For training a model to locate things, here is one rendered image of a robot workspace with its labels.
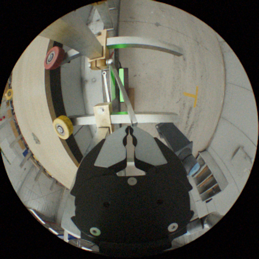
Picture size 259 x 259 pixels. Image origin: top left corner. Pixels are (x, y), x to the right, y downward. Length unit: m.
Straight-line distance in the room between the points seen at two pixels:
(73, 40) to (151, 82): 1.06
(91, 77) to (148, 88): 0.80
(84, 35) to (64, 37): 0.03
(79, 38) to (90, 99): 0.42
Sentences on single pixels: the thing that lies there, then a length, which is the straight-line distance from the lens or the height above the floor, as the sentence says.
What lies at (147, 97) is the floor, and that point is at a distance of 1.12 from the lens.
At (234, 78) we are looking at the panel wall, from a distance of 2.85.
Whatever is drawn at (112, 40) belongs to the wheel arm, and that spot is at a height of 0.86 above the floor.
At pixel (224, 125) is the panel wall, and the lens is 2.77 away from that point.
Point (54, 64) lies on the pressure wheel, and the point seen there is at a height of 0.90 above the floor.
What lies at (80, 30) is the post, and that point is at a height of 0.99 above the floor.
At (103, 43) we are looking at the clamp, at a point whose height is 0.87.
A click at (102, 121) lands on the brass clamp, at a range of 0.26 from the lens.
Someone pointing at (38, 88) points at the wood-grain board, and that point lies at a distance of 0.37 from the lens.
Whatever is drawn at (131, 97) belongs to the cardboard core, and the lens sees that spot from 1.01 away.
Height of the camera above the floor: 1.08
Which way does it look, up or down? 61 degrees down
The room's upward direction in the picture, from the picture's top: 178 degrees clockwise
